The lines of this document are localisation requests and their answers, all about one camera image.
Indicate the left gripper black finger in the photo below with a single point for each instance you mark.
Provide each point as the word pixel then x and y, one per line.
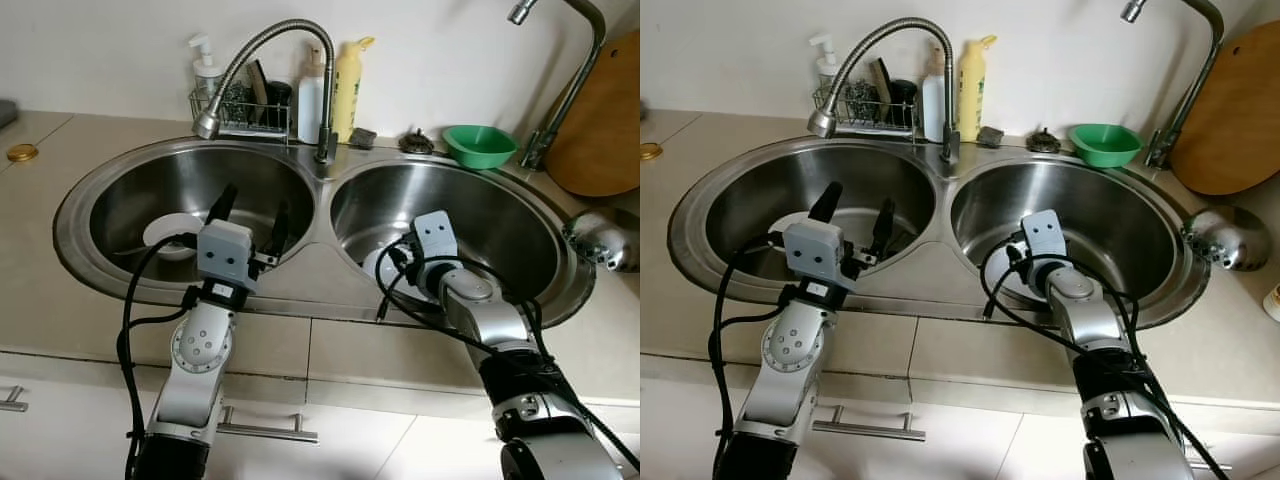
pixel 882 230
pixel 827 204
pixel 223 206
pixel 280 230

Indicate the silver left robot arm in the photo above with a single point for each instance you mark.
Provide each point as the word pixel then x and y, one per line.
pixel 200 345
pixel 795 345

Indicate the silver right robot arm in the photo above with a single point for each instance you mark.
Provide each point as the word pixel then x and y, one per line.
pixel 1085 310
pixel 480 310

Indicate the stainless steel double sink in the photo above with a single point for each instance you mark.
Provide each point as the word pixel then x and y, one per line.
pixel 180 185
pixel 790 185

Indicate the flexible steel gooseneck faucet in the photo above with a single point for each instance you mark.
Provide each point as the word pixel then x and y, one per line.
pixel 327 148
pixel 950 150

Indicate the grey steel wool scrubber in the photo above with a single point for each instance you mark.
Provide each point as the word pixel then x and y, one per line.
pixel 860 102
pixel 236 105

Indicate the dark round scrubber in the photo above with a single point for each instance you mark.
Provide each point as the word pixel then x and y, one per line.
pixel 416 143
pixel 1044 142

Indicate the dark square sponge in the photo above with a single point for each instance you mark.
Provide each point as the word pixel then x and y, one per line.
pixel 362 138
pixel 990 137

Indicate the clear pump soap bottle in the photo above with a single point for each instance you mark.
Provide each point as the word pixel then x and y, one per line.
pixel 827 75
pixel 207 80

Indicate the white detergent bottle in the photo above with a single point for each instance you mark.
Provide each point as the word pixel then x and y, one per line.
pixel 310 105
pixel 932 105

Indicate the green plastic bowl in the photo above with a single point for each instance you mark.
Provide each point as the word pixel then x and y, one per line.
pixel 1105 146
pixel 480 148

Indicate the yellow detergent bottle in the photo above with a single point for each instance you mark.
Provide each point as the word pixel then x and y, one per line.
pixel 975 95
pixel 350 95

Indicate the tall smooth steel faucet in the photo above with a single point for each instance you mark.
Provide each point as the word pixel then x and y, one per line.
pixel 535 152
pixel 1160 152

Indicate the gold jar lid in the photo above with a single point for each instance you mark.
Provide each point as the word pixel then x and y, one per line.
pixel 651 152
pixel 22 153

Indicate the white cabinet door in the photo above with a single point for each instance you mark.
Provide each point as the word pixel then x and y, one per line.
pixel 950 460
pixel 330 460
pixel 1040 460
pixel 440 455

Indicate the round wooden cutting board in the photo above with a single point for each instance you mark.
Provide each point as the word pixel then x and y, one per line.
pixel 600 130
pixel 1230 120

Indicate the white bottle orange label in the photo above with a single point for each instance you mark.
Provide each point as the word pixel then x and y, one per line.
pixel 1272 300

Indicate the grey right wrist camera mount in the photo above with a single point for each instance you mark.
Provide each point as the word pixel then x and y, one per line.
pixel 437 238
pixel 1043 235

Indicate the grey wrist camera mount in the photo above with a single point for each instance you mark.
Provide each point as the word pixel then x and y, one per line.
pixel 225 255
pixel 437 238
pixel 1043 235
pixel 812 255

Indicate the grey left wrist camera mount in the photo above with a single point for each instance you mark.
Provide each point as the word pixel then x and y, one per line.
pixel 812 255
pixel 225 255

